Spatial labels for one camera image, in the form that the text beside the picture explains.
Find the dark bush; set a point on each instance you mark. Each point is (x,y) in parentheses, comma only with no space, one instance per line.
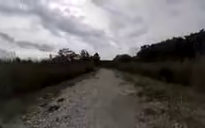
(122,58)

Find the cluster of dark trees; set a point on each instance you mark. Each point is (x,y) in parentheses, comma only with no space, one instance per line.
(73,56)

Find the pale gravel dirt path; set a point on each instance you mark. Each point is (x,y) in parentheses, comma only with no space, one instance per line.
(103,100)

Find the dry grass verge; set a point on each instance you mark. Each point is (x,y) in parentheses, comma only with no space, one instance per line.
(170,90)

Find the dark wood of trees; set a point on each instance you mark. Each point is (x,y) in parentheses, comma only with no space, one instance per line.
(180,46)

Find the tall dark grass field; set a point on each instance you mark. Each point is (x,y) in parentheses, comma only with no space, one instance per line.
(20,78)

